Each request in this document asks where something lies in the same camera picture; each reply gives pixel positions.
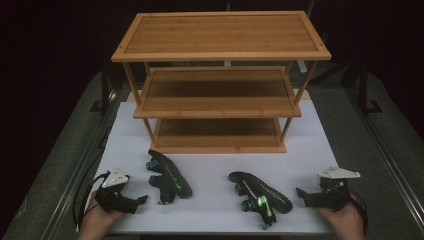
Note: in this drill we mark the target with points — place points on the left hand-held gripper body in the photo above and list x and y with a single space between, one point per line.
111 200

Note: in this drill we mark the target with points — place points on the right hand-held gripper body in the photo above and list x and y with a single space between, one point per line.
336 196

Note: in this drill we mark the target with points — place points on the three-tier bamboo shoe rack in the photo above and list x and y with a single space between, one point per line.
220 36

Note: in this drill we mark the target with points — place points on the person's left hand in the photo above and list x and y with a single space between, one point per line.
96 221

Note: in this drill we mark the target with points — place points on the person's right hand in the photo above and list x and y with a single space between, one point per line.
346 223

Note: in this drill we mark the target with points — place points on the white foam board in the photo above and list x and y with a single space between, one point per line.
213 213

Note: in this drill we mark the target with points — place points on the black metal stand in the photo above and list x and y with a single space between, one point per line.
364 93
105 90

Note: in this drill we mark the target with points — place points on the grey metal rail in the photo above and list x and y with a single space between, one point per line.
75 180
390 160

